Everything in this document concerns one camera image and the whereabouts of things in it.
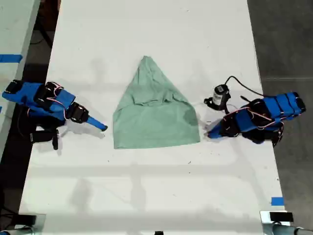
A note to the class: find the square blue tape piece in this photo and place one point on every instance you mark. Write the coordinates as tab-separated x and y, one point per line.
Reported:
277	201

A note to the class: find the long blue tape strip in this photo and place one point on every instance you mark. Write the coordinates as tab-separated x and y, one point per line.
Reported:
9	58

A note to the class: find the pale green T-shirt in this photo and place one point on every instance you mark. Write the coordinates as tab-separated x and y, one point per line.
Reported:
151	122

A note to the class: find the small black clamp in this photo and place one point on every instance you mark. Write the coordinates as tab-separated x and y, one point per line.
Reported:
159	233

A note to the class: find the blue and black arm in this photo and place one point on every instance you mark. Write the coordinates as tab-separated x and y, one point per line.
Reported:
281	105
31	94

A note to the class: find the grey tube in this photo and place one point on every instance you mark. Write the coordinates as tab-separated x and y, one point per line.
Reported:
17	231
286	230

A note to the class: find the black and silver camera box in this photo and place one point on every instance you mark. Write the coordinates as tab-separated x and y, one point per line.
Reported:
220	94

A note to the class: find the white side table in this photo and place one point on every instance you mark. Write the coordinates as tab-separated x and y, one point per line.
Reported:
14	29

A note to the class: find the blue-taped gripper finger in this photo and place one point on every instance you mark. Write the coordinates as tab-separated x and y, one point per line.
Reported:
218	137
218	127
96	123

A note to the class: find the small black box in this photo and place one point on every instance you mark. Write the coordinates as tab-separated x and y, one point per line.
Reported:
281	216
27	219

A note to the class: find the silver bracket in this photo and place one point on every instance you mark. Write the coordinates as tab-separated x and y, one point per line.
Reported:
40	220
265	216

